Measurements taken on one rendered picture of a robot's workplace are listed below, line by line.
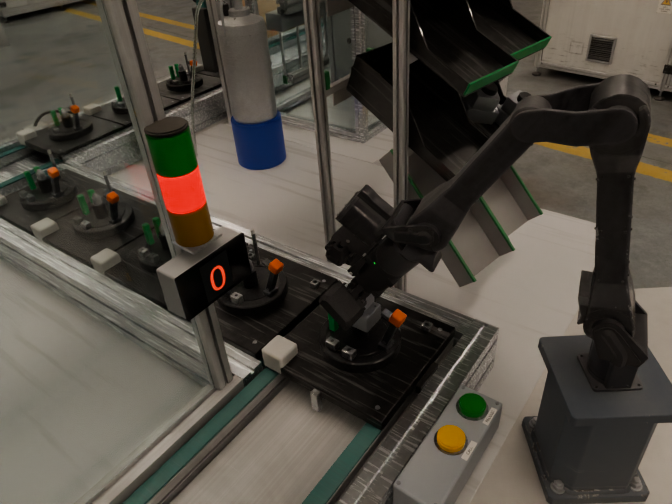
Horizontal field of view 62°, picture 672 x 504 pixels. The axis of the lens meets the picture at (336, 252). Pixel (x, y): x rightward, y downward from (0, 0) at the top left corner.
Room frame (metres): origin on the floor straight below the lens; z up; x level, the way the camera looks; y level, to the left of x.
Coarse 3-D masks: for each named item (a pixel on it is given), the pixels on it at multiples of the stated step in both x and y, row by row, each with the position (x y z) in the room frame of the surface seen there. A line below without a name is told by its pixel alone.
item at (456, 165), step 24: (384, 48) 1.01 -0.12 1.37; (360, 72) 0.96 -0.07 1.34; (384, 72) 1.05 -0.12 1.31; (432, 72) 1.00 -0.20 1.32; (360, 96) 0.96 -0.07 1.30; (384, 96) 0.92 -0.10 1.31; (432, 96) 1.00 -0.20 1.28; (456, 96) 0.96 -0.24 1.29; (384, 120) 0.92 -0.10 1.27; (432, 120) 0.95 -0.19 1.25; (456, 120) 0.95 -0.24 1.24; (432, 144) 0.89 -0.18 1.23; (456, 144) 0.90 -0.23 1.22; (480, 144) 0.91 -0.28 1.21; (432, 168) 0.83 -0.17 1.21; (456, 168) 0.84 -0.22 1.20
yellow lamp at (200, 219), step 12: (204, 204) 0.60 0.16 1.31; (180, 216) 0.58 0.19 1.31; (192, 216) 0.59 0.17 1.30; (204, 216) 0.60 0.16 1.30; (180, 228) 0.58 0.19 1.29; (192, 228) 0.58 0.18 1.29; (204, 228) 0.59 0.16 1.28; (180, 240) 0.59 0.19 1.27; (192, 240) 0.58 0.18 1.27; (204, 240) 0.59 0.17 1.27
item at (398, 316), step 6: (384, 312) 0.65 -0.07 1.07; (390, 312) 0.65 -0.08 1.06; (396, 312) 0.64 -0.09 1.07; (402, 312) 0.64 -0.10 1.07; (390, 318) 0.63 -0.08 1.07; (396, 318) 0.63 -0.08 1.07; (402, 318) 0.63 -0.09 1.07; (390, 324) 0.63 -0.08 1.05; (396, 324) 0.62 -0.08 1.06; (390, 330) 0.63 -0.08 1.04; (384, 336) 0.64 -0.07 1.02; (390, 336) 0.63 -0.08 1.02; (384, 342) 0.64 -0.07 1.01
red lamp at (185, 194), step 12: (168, 180) 0.58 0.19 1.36; (180, 180) 0.58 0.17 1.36; (192, 180) 0.59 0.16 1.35; (168, 192) 0.59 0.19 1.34; (180, 192) 0.58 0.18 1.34; (192, 192) 0.59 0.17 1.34; (204, 192) 0.61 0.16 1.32; (168, 204) 0.59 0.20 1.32; (180, 204) 0.58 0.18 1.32; (192, 204) 0.59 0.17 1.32
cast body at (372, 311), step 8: (368, 296) 0.67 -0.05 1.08; (368, 304) 0.67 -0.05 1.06; (376, 304) 0.68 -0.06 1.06; (368, 312) 0.66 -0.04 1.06; (376, 312) 0.67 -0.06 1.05; (360, 320) 0.65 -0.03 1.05; (368, 320) 0.65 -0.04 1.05; (376, 320) 0.67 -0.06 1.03; (360, 328) 0.65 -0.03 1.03; (368, 328) 0.65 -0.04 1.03
